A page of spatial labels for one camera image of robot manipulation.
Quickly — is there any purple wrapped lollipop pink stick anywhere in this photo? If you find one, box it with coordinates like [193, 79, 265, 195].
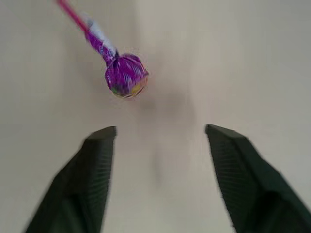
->
[56, 0, 149, 99]

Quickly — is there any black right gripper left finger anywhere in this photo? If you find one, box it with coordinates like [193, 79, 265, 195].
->
[25, 125, 117, 233]

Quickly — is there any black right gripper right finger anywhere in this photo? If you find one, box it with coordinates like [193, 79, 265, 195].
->
[205, 124, 311, 233]

